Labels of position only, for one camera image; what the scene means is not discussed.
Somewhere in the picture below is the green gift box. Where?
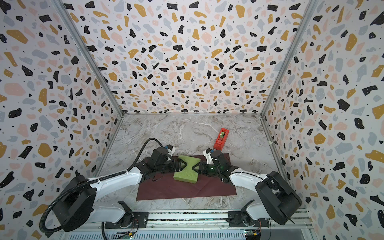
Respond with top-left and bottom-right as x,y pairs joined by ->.
174,156 -> 201,184

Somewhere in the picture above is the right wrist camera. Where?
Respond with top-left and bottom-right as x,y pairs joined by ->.
203,149 -> 213,165

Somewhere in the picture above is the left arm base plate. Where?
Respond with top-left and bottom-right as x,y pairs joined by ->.
105,201 -> 149,230

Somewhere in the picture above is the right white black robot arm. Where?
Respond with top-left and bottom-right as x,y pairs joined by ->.
187,149 -> 302,227

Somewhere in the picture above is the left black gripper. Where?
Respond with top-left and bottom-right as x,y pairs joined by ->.
155,157 -> 188,175

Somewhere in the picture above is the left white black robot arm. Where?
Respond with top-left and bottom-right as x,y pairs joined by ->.
53,147 -> 188,232

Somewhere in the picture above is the black corrugated cable conduit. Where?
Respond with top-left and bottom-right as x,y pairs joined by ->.
38,137 -> 166,235

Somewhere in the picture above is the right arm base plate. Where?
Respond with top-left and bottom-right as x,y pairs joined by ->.
226,200 -> 270,228

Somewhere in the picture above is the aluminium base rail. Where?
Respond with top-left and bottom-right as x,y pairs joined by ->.
58,209 -> 317,240

